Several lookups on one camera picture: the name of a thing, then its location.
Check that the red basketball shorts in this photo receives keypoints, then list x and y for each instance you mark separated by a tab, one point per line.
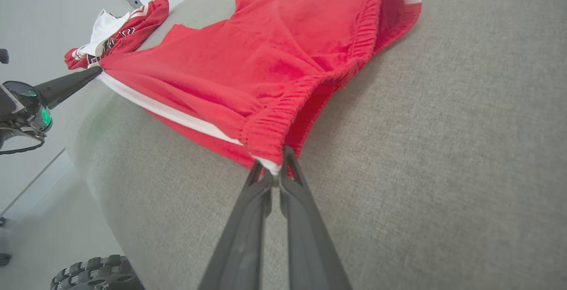
266	59

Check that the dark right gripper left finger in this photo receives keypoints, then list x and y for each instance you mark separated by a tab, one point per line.
241	245

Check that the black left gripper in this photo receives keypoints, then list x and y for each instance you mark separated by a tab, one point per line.
20	130

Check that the black robot wheel tyre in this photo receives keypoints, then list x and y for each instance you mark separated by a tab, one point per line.
97	274

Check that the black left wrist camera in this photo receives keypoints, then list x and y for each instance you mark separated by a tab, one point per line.
26	104

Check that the red and white jersey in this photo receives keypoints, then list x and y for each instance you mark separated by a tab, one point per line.
141	20

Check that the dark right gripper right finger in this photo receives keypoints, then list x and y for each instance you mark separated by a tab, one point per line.
310	245

